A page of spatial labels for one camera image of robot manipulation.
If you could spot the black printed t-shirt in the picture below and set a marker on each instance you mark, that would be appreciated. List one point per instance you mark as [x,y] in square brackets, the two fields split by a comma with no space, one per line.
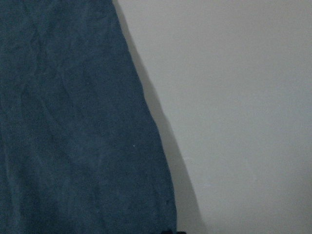
[80,152]

